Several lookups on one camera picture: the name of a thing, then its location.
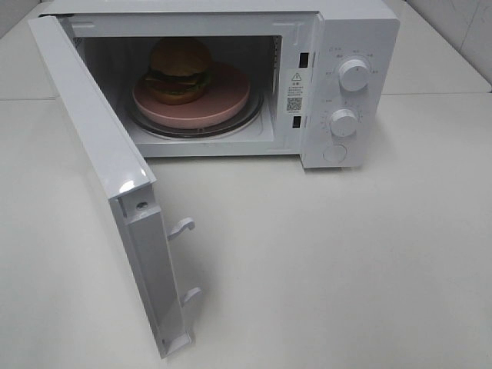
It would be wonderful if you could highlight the round white door button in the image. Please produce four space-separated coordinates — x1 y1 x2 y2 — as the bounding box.
323 144 347 164

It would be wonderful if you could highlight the pink round plate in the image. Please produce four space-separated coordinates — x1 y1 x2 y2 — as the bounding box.
132 62 251 129

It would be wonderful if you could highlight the white timer knob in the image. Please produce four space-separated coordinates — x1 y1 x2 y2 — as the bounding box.
330 108 358 138

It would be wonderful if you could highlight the white microwave door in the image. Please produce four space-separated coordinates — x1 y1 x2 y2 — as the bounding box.
29 15 200 357

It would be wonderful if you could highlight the burger with lettuce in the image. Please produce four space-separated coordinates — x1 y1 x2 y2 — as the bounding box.
143 37 213 105

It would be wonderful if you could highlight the glass microwave turntable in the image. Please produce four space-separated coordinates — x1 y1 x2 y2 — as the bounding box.
126 92 264 140

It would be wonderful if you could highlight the white warning label sticker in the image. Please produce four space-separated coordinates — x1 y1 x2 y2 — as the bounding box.
284 68 308 114

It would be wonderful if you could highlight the white microwave oven body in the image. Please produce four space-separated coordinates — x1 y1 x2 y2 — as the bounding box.
38 1 400 168

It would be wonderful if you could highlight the upper white power knob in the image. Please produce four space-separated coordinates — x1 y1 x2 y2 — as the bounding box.
338 58 370 92

